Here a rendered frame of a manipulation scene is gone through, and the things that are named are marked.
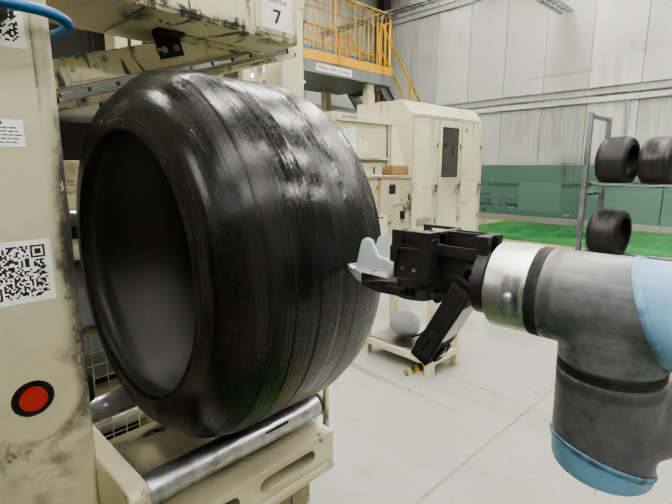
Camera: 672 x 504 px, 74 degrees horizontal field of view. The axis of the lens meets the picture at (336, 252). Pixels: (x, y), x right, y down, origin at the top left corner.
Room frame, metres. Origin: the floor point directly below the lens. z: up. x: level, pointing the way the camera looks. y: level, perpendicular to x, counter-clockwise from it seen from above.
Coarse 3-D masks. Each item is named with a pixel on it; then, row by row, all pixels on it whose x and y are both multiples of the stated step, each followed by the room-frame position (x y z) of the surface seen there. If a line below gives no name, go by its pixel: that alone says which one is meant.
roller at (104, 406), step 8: (112, 392) 0.79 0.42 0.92; (120, 392) 0.79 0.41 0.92; (96, 400) 0.76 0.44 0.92; (104, 400) 0.76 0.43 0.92; (112, 400) 0.77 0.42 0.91; (120, 400) 0.78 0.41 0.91; (128, 400) 0.79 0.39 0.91; (96, 408) 0.75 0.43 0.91; (104, 408) 0.76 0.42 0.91; (112, 408) 0.76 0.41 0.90; (120, 408) 0.78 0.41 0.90; (128, 408) 0.79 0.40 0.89; (96, 416) 0.74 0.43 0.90; (104, 416) 0.76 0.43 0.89
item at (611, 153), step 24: (600, 120) 5.29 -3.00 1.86; (600, 144) 5.09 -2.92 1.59; (624, 144) 4.88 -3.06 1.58; (648, 144) 4.71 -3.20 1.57; (600, 168) 4.97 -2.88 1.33; (624, 168) 4.84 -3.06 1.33; (648, 168) 4.63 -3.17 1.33; (600, 192) 5.44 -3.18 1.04; (600, 216) 4.98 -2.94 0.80; (624, 216) 4.93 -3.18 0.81; (576, 240) 5.07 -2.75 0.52; (600, 240) 4.89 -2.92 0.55; (624, 240) 5.21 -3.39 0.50
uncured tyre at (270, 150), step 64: (128, 128) 0.66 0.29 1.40; (192, 128) 0.58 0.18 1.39; (256, 128) 0.60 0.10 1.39; (320, 128) 0.69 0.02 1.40; (128, 192) 0.95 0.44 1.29; (192, 192) 0.55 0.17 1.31; (256, 192) 0.54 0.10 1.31; (320, 192) 0.61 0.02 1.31; (128, 256) 0.96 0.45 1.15; (192, 256) 0.55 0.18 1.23; (256, 256) 0.52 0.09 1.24; (320, 256) 0.58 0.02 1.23; (128, 320) 0.90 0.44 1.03; (192, 320) 0.98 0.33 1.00; (256, 320) 0.52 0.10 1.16; (320, 320) 0.58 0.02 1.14; (128, 384) 0.72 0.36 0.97; (192, 384) 0.57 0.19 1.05; (256, 384) 0.54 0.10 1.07; (320, 384) 0.67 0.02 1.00
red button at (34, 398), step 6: (30, 390) 0.51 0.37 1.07; (36, 390) 0.51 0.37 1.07; (42, 390) 0.52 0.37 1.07; (24, 396) 0.50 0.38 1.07; (30, 396) 0.51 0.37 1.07; (36, 396) 0.51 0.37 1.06; (42, 396) 0.52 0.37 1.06; (24, 402) 0.50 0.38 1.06; (30, 402) 0.51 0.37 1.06; (36, 402) 0.51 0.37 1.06; (42, 402) 0.52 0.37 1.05; (24, 408) 0.50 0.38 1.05; (30, 408) 0.51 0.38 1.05; (36, 408) 0.51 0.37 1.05
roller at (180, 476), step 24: (288, 408) 0.73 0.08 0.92; (312, 408) 0.75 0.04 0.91; (240, 432) 0.66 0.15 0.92; (264, 432) 0.67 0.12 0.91; (288, 432) 0.71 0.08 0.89; (192, 456) 0.60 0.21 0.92; (216, 456) 0.61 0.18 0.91; (240, 456) 0.64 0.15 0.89; (144, 480) 0.54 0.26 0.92; (168, 480) 0.56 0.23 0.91; (192, 480) 0.58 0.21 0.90
